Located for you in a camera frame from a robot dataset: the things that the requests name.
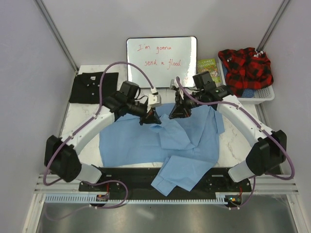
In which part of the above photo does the green paperback book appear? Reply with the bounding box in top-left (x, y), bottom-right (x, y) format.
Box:
top-left (197, 58), bottom-right (222, 86)

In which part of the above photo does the white dry-erase board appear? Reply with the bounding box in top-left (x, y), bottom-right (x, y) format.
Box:
top-left (126, 36), bottom-right (197, 88)

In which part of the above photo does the light blue long sleeve shirt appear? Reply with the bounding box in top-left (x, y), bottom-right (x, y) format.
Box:
top-left (99, 104), bottom-right (225, 196)

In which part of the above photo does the white slotted cable duct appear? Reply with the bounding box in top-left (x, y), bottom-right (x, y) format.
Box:
top-left (45, 194), bottom-right (228, 205)

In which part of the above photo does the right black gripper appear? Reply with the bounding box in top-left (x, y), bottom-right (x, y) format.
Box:
top-left (170, 90), bottom-right (205, 119)

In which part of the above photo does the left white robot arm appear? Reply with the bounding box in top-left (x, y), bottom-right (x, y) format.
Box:
top-left (44, 81), bottom-right (161, 191)

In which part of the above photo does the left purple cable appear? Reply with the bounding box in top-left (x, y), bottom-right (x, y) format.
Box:
top-left (43, 62), bottom-right (157, 210)

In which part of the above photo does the white plastic basket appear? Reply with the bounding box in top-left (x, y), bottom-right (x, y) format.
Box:
top-left (218, 58), bottom-right (275, 104)

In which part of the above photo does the purple cable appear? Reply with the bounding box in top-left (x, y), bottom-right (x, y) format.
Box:
top-left (176, 77), bottom-right (296, 211)
top-left (43, 62), bottom-right (157, 210)

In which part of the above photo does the folded black shirt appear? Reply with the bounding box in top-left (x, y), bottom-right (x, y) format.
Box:
top-left (69, 72), bottom-right (119, 104)

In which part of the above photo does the red black plaid shirt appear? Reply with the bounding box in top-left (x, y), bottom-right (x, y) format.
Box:
top-left (218, 47), bottom-right (274, 92)

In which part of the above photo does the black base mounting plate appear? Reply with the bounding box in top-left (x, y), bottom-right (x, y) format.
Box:
top-left (79, 168), bottom-right (252, 200)

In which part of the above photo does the blue checkered cloth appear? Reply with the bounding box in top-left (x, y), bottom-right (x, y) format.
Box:
top-left (242, 89), bottom-right (255, 98)

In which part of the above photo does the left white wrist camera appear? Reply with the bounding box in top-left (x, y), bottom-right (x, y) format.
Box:
top-left (148, 94), bottom-right (162, 108)

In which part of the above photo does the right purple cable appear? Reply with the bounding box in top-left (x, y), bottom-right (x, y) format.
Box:
top-left (176, 77), bottom-right (296, 211)

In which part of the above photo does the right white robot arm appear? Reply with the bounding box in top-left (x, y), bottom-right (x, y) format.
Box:
top-left (169, 71), bottom-right (288, 191)

